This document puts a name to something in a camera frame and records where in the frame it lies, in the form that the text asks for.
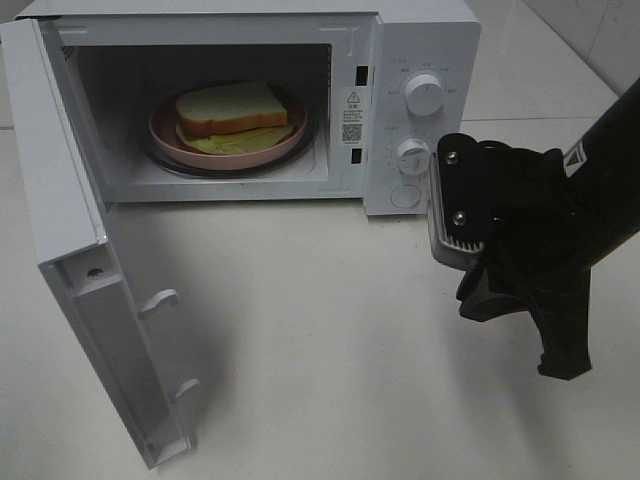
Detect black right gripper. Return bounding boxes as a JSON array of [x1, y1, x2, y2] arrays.
[[456, 145, 592, 379]]

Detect white timer knob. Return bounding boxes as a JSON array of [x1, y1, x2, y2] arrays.
[[396, 139, 431, 176]]

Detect sandwich with lettuce and cheese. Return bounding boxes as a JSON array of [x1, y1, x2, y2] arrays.
[[175, 81, 296, 155]]

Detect pink round plate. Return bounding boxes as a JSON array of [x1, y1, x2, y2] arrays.
[[148, 83, 310, 170]]

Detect white microwave door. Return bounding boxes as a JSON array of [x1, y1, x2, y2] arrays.
[[1, 19, 193, 468]]

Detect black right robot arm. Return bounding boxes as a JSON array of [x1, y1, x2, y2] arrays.
[[456, 84, 639, 380]]

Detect upper white power knob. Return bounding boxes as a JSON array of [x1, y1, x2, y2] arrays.
[[404, 72, 445, 117]]

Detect glass microwave turntable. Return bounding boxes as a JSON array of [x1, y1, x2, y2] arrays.
[[140, 118, 317, 180]]

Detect white warning label sticker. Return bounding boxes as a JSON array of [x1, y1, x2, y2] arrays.
[[339, 88, 367, 146]]

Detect white microwave oven body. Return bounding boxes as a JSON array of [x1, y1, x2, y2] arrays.
[[13, 1, 481, 215]]

